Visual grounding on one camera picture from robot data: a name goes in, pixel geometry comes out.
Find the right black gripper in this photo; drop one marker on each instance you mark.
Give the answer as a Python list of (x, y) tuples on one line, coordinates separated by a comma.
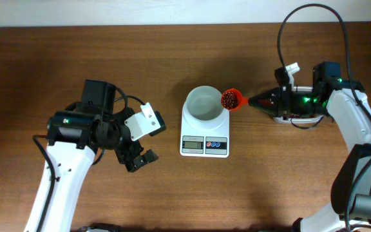
[(285, 101)]

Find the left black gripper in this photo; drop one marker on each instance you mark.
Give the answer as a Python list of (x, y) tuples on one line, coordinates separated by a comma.
[(134, 149)]

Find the orange measuring scoop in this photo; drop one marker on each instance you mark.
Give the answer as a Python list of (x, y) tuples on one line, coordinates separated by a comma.
[(242, 100)]

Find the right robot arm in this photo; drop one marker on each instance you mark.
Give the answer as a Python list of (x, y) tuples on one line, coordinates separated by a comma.
[(346, 102)]

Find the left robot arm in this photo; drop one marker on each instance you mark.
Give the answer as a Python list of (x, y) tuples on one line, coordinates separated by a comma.
[(77, 138)]

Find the white digital kitchen scale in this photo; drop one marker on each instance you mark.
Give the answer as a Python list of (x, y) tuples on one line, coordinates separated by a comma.
[(205, 138)]

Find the clear plastic container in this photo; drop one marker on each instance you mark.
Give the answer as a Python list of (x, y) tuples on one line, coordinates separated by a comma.
[(289, 120)]

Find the red beans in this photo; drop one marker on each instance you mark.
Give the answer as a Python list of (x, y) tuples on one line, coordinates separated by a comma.
[(229, 100)]

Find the white round bowl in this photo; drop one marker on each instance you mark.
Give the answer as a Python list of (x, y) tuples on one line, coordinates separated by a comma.
[(203, 103)]

